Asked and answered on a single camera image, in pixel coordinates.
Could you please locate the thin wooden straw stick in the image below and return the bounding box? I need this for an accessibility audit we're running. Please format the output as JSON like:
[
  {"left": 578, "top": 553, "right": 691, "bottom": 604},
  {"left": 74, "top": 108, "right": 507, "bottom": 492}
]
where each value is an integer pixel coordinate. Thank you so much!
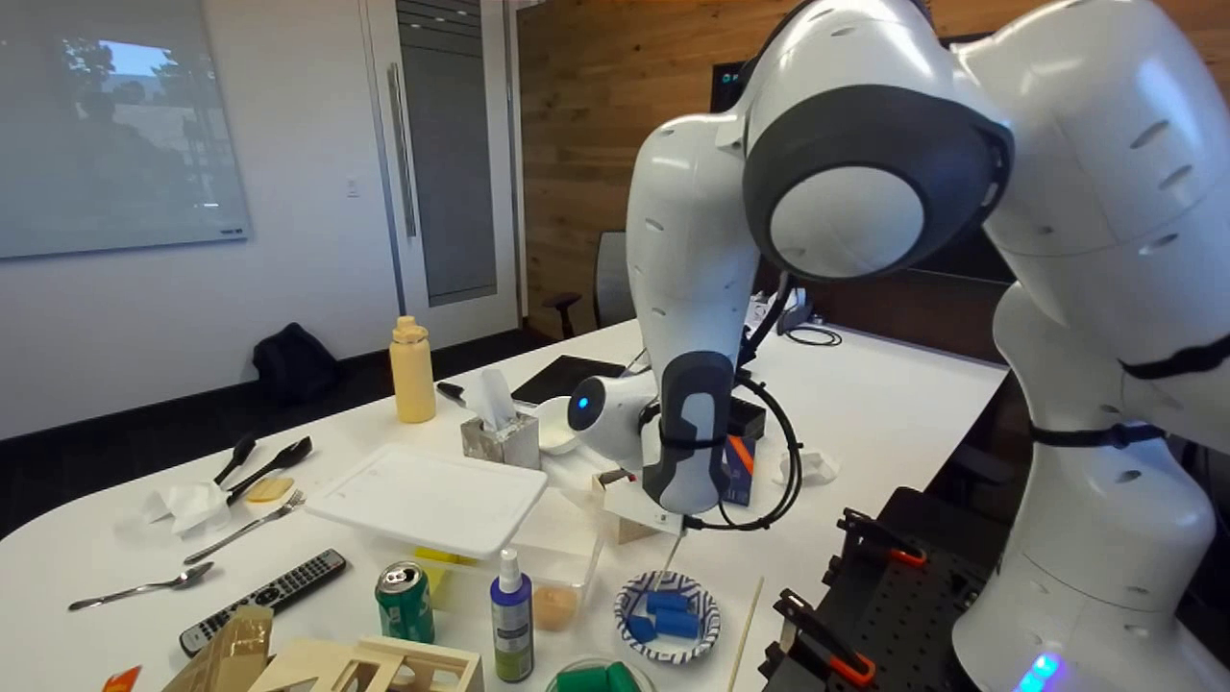
[
  {"left": 723, "top": 572, "right": 771, "bottom": 692},
  {"left": 662, "top": 527, "right": 691, "bottom": 590}
]

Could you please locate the blue patterned paper bowl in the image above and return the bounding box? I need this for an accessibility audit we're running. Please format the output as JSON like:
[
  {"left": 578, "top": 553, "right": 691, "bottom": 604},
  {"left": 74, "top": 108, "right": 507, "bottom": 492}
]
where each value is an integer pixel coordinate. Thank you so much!
[{"left": 612, "top": 571, "right": 728, "bottom": 671}]

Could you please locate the white bowl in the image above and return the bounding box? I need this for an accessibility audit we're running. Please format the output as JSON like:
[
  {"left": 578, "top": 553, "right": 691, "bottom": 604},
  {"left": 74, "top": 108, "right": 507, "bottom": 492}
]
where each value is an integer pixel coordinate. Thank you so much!
[{"left": 543, "top": 654, "right": 662, "bottom": 692}]

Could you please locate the black tablet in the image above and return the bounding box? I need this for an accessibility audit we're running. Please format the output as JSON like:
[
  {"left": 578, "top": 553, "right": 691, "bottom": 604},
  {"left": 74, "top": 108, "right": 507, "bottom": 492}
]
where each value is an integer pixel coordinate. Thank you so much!
[{"left": 512, "top": 355, "right": 631, "bottom": 408}]

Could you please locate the grey office chair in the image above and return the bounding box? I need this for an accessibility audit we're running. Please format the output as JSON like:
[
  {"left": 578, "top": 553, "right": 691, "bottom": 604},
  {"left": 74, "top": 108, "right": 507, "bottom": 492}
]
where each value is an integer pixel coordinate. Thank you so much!
[{"left": 550, "top": 232, "right": 648, "bottom": 337}]

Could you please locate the white cup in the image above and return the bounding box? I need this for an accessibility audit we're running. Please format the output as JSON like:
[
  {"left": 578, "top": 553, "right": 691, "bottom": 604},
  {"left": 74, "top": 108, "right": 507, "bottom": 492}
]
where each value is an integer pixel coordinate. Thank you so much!
[{"left": 535, "top": 395, "right": 591, "bottom": 463}]

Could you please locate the tissue box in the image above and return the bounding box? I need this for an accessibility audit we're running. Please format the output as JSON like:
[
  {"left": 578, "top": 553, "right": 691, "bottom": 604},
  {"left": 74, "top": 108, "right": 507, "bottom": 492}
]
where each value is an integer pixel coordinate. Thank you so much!
[{"left": 457, "top": 368, "right": 545, "bottom": 472}]

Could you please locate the yellow mustard bottle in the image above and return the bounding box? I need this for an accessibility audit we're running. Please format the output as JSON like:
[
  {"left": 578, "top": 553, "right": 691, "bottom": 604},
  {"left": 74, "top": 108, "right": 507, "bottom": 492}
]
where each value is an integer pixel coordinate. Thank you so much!
[{"left": 389, "top": 312, "right": 444, "bottom": 426}]

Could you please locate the clear plastic container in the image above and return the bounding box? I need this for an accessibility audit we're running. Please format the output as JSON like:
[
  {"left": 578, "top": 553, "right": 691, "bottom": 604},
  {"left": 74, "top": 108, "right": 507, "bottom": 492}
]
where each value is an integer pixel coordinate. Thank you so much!
[{"left": 512, "top": 492, "right": 607, "bottom": 636}]

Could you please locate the crumpled white tissue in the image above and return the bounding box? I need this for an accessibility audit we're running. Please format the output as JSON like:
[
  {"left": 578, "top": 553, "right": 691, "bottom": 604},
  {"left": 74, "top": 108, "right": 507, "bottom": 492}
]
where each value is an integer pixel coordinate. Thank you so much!
[{"left": 778, "top": 442, "right": 837, "bottom": 492}]

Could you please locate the white flat tray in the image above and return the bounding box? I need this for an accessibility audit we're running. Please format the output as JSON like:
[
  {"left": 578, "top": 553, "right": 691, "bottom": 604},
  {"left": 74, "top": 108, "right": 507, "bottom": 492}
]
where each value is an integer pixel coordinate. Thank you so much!
[{"left": 305, "top": 440, "right": 553, "bottom": 567}]

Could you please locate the glass door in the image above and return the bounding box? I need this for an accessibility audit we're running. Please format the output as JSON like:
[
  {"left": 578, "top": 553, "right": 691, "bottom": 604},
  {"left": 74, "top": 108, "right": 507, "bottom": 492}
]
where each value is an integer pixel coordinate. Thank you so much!
[{"left": 361, "top": 0, "right": 523, "bottom": 355}]

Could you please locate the blue toy block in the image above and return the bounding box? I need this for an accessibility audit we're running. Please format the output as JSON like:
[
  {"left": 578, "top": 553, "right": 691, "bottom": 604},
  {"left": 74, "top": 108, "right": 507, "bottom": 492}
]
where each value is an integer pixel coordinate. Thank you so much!
[
  {"left": 625, "top": 610, "right": 707, "bottom": 645},
  {"left": 644, "top": 590, "right": 704, "bottom": 624}
]

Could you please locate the orange round toy food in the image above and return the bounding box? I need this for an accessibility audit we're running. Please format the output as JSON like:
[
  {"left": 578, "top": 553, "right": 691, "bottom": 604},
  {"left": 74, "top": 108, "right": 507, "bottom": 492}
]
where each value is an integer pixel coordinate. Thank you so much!
[{"left": 535, "top": 580, "right": 582, "bottom": 636}]

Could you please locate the yellow sponge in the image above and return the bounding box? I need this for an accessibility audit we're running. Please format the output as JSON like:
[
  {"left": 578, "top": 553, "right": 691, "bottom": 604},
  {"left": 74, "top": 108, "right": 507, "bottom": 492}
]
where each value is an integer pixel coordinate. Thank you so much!
[{"left": 407, "top": 545, "right": 468, "bottom": 606}]

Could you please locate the spray bottle with blue label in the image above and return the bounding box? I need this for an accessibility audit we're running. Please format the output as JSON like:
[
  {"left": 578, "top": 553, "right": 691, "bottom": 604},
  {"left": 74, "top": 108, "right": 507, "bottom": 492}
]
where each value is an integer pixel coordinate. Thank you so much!
[{"left": 490, "top": 545, "right": 539, "bottom": 688}]

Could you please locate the black bag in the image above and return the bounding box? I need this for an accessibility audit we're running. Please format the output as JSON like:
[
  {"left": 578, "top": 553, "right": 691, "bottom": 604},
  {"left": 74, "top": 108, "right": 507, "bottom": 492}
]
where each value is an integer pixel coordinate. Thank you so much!
[{"left": 249, "top": 318, "right": 341, "bottom": 408}]

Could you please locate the green toy cylinder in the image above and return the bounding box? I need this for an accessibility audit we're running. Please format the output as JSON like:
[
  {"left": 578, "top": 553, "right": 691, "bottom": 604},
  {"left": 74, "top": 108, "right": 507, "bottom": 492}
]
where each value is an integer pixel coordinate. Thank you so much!
[{"left": 559, "top": 663, "right": 644, "bottom": 692}]

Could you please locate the black clamp orange tip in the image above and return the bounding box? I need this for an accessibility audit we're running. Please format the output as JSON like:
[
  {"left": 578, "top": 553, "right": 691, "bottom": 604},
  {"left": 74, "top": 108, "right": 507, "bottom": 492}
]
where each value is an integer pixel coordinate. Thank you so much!
[
  {"left": 771, "top": 590, "right": 885, "bottom": 692},
  {"left": 837, "top": 508, "right": 935, "bottom": 576}
]

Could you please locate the green soda can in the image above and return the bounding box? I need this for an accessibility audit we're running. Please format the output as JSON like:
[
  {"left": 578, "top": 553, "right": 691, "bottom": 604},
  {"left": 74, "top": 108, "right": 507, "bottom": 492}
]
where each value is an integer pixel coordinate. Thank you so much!
[{"left": 373, "top": 560, "right": 440, "bottom": 645}]

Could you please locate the large black spoon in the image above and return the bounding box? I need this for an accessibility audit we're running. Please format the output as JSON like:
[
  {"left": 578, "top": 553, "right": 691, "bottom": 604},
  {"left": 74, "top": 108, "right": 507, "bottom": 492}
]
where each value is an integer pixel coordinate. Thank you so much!
[{"left": 227, "top": 435, "right": 314, "bottom": 510}]

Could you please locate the beige wooden scoop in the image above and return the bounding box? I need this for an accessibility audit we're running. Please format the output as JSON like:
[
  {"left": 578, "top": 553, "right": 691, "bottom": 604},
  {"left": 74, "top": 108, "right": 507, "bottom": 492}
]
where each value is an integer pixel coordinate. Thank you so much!
[{"left": 244, "top": 472, "right": 305, "bottom": 517}]

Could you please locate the small black spoon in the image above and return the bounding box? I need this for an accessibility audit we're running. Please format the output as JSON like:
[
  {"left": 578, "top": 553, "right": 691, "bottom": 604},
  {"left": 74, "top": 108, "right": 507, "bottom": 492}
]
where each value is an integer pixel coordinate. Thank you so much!
[{"left": 211, "top": 435, "right": 258, "bottom": 489}]

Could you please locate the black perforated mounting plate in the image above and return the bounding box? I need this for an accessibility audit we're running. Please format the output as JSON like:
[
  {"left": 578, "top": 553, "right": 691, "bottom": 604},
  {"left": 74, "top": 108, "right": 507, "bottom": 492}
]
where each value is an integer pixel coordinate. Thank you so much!
[{"left": 763, "top": 483, "right": 1031, "bottom": 692}]

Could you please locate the metal knife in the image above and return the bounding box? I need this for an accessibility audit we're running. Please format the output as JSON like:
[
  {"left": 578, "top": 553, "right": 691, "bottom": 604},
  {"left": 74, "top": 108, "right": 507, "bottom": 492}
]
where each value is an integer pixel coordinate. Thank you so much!
[{"left": 182, "top": 496, "right": 305, "bottom": 571}]

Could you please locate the black remote control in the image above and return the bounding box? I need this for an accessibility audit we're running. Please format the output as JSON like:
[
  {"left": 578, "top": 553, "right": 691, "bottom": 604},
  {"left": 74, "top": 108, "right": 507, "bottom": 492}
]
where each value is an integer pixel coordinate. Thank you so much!
[{"left": 174, "top": 551, "right": 352, "bottom": 663}]

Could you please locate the open wooden crate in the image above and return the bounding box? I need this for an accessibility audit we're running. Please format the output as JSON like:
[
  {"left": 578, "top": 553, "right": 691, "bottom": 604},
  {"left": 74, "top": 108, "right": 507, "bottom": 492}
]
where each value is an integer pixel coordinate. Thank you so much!
[{"left": 247, "top": 636, "right": 490, "bottom": 692}]

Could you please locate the crumpled white wrapper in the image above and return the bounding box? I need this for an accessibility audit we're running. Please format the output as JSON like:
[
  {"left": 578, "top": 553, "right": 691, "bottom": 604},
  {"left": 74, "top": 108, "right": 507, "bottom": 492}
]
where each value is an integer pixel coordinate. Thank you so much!
[{"left": 121, "top": 481, "right": 235, "bottom": 544}]

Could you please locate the wooden toy house piece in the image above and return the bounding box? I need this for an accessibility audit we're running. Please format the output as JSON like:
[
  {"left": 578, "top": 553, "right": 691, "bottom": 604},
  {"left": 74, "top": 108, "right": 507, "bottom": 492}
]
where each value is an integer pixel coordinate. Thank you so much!
[{"left": 163, "top": 604, "right": 279, "bottom": 692}]

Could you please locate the metal spoon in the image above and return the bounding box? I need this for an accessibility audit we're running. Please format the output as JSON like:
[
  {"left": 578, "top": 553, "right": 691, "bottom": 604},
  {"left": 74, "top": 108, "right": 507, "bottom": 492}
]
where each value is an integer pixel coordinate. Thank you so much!
[{"left": 67, "top": 560, "right": 216, "bottom": 615}]

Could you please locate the large wall television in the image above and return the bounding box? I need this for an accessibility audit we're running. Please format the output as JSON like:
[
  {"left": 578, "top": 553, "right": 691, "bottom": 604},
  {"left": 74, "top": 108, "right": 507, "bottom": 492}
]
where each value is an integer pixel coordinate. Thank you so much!
[{"left": 710, "top": 59, "right": 763, "bottom": 117}]

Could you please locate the wall whiteboard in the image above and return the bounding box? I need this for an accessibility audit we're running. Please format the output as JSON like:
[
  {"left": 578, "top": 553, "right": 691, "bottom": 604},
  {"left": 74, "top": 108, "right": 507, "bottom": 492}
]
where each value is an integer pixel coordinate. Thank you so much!
[{"left": 0, "top": 0, "right": 253, "bottom": 266}]

